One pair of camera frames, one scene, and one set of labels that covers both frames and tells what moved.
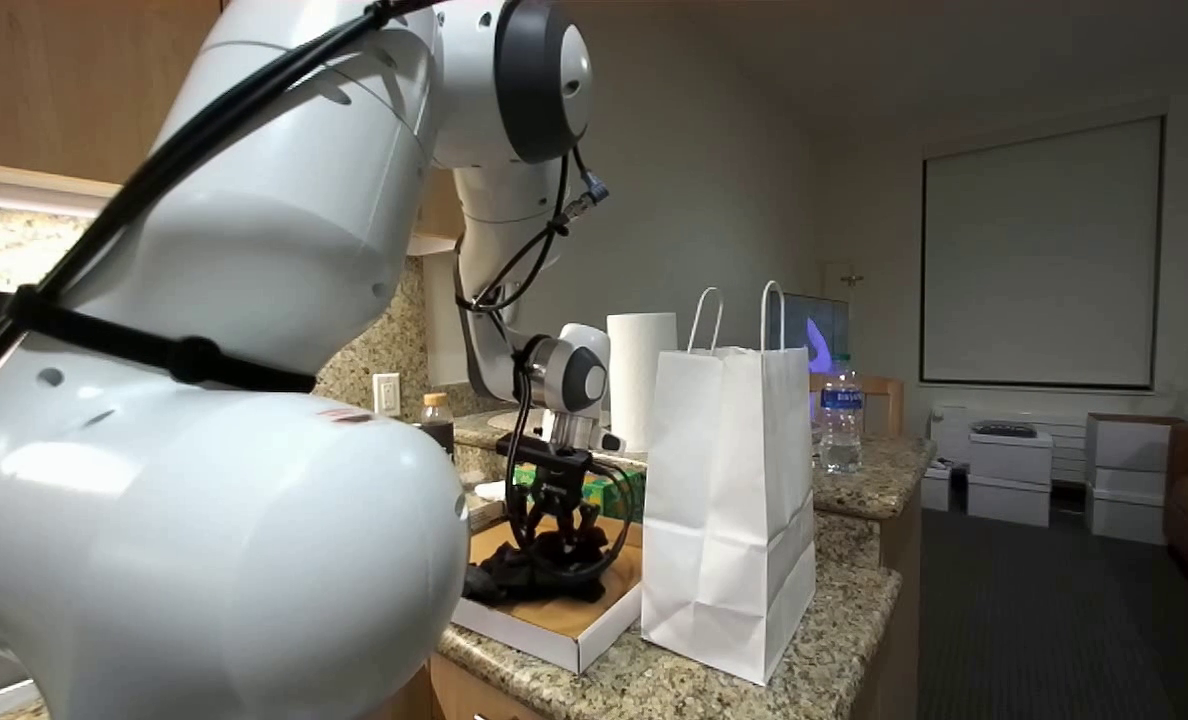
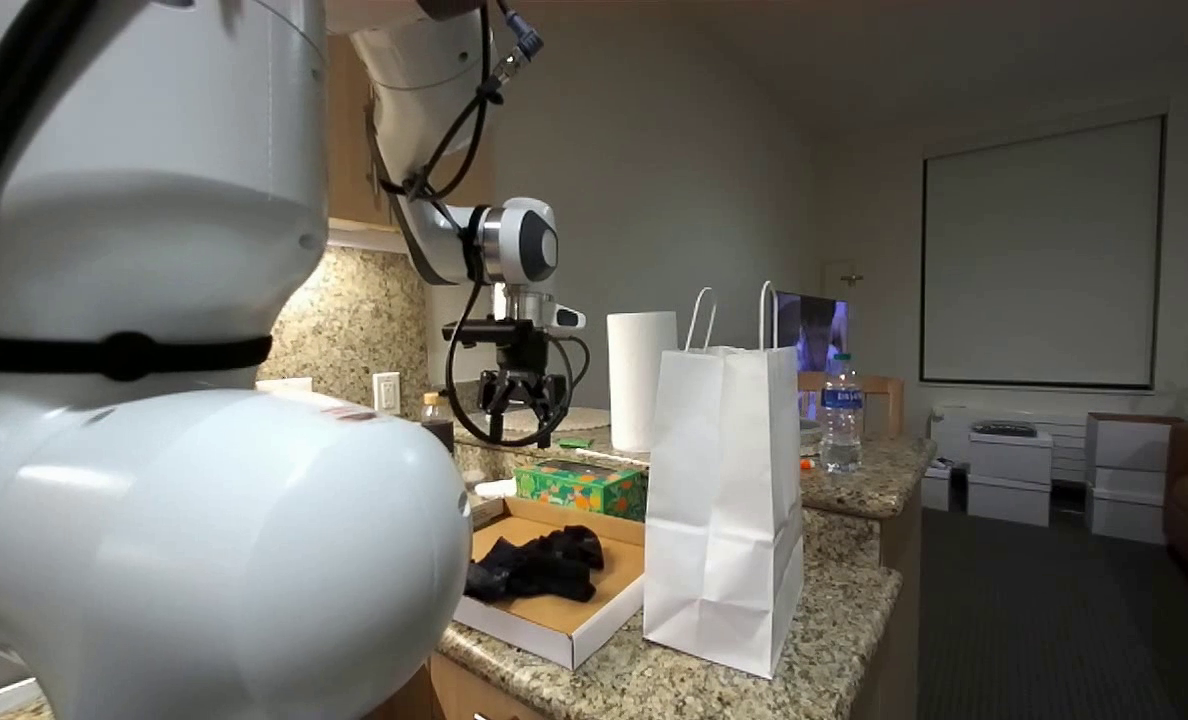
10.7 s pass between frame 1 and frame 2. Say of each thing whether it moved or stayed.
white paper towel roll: stayed
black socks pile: stayed
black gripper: moved
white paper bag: stayed
